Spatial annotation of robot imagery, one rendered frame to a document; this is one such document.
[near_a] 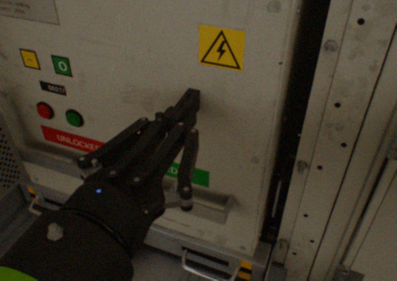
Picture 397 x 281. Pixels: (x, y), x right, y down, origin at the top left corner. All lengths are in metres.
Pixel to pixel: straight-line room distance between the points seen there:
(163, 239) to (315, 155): 0.34
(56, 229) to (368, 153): 0.41
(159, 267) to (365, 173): 0.42
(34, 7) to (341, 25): 0.40
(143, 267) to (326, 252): 0.34
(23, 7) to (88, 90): 0.14
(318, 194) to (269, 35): 0.29
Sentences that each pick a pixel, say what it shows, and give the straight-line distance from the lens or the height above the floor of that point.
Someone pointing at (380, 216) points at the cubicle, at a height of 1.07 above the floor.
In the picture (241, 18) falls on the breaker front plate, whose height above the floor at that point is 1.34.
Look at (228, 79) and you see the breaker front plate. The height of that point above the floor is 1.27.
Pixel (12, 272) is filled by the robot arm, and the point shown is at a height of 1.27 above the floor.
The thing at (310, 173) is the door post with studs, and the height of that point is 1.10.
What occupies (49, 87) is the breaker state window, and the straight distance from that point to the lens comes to 0.62.
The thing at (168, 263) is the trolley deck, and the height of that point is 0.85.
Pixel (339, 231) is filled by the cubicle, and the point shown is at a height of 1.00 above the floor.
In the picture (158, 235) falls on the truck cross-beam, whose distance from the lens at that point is 0.72.
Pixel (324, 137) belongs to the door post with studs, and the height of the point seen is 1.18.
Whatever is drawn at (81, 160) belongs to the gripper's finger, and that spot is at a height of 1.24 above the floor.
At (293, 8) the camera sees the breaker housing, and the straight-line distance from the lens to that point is 0.40.
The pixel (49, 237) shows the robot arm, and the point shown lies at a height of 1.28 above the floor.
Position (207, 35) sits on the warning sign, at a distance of 0.43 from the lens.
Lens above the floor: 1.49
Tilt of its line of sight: 38 degrees down
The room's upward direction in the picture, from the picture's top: straight up
